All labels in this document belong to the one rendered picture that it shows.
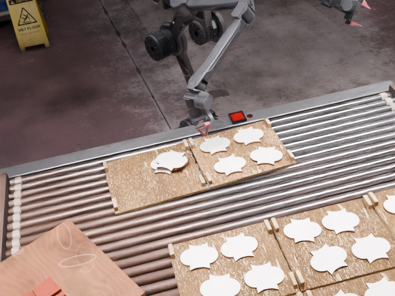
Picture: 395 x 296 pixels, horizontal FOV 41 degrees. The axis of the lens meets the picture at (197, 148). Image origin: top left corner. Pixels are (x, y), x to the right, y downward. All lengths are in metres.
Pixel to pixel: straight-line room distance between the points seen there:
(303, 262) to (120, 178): 0.92
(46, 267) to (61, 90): 3.14
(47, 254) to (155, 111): 2.55
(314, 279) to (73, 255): 0.88
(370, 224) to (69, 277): 1.15
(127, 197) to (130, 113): 2.20
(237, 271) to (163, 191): 0.54
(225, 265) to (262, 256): 0.14
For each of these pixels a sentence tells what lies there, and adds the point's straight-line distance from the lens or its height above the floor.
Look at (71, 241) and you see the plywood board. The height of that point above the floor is 1.04.
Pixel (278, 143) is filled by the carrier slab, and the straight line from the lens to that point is 2.52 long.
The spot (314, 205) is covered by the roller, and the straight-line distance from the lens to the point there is 2.26.
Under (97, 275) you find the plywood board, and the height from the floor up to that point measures 1.04.
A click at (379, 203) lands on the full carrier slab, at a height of 0.94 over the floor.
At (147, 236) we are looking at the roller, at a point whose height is 0.92.
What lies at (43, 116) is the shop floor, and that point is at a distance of 4.74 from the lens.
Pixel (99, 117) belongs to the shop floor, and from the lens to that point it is 4.54.
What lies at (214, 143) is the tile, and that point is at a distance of 2.53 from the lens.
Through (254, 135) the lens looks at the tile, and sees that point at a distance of 2.55.
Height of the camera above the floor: 2.54
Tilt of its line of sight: 39 degrees down
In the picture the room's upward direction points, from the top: 8 degrees counter-clockwise
